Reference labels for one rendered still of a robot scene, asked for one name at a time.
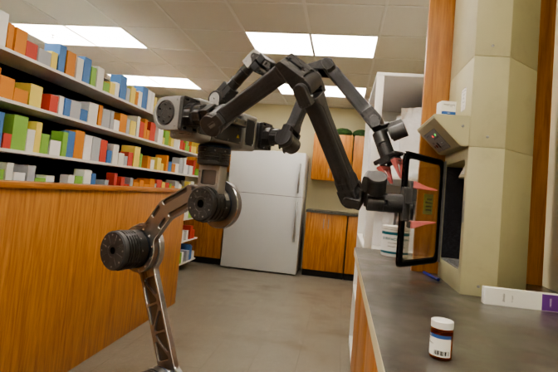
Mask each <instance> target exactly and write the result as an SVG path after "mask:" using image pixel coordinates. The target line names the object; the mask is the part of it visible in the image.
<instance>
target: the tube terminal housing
mask: <svg viewBox="0 0 558 372"><path fill-rule="evenodd" d="M536 83H537V71H535V70H533V69H531V68H530V67H528V66H525V65H524V64H522V63H520V62H519V61H516V60H514V59H512V58H511V57H503V56H474V57H473V58H472V60H471V61H470V62H469V63H468V64H467V65H465V67H464V68H463V69H462V70H460V72H459V73H458V74H457V75H456V76H455V77H454V78H453V79H452V80H451V81H450V93H449V101H455V102H457V106H456V115H468V116H470V130H469V143H468V147H465V148H463V149H460V150H457V151H455V152H452V153H451V154H447V155H446V156H445V161H447V163H446V171H447V167H454V168H464V166H465V174H464V188H463V201H465V206H464V219H463V223H462V226H461V240H460V253H459V265H458V269H457V268H455V267H453V266H452V265H450V264H449V263H447V262H445V261H444V260H443V259H442V258H441V251H440V262H439V263H438V276H439V277H440V278H441V279H442V280H444V281H445V282H446V283H447V284H449V285H450V287H451V288H453V289H454V290H455V291H457V292H458V293H459V294H463V295H469V296H482V286H495V287H503V288H511V289H518V290H525V289H526V271H527V255H528V240H529V224H530V208H531V177H532V162H533V144H534V129H535V113H536ZM465 87H467V94H466V107H465V110H464V111H462V112H461V113H460V111H461V99H462V90H463V89H464V88H465Z"/></svg>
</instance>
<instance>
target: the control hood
mask: <svg viewBox="0 0 558 372"><path fill-rule="evenodd" d="M432 129H435V130H436V131H437V132H438V133H439V134H440V135H441V136H442V137H443V139H444V140H445V141H446V142H447V143H448V144H449V145H450V146H451V147H450V148H448V149H446V150H443V151H441V152H438V151H437V150H436V149H435V148H434V147H433V146H432V145H431V144H430V143H429V142H428V141H427V140H426V138H425V137H424V135H426V134H427V133H428V132H429V131H430V130H432ZM469 130H470V116H468V115H441V114H434V115H433V116H431V117H430V118H429V119H428V120H427V121H426V122H425V123H423V124H422V125H421V126H420V127H419V128H418V129H417V131H418V132H419V133H420V135H421V136H422V137H423V138H424V139H425V140H426V141H427V142H428V143H429V145H430V146H431V147H432V148H433V149H434V150H435V151H436V152H437V153H438V154H439V155H447V154H451V153H452V152H455V151H457V150H460V149H463V148H465V147H468V143H469Z"/></svg>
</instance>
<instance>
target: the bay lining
mask: <svg viewBox="0 0 558 372"><path fill-rule="evenodd" d="M462 170H463V168H454V167H447V171H446V184H445V197H444V210H443V234H442V246H441V257H446V258H455V259H459V253H460V240H461V226H462V210H463V188H464V179H460V178H459V175H460V173H461V172H462Z"/></svg>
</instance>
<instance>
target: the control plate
mask: <svg viewBox="0 0 558 372"><path fill-rule="evenodd" d="M434 134H436V136H435V135H434ZM432 136H433V137H432ZM424 137H425V138H426V140H427V141H428V142H429V143H430V144H431V145H432V146H433V147H434V146H435V145H437V144H436V143H438V144H439V143H440V144H441V142H444V144H441V145H440V146H441V147H442V148H440V147H439V146H438V148H437V147H436V146H435V147H436V148H435V147H434V148H435V149H436V150H437V151H438V152H441V151H443V150H446V149H448V148H450V147H451V146H450V145H449V144H448V143H447V142H446V141H445V140H444V139H443V137H442V136H441V135H440V134H439V133H438V132H437V131H436V130H435V129H432V130H430V131H429V132H428V133H427V134H426V135H424Z"/></svg>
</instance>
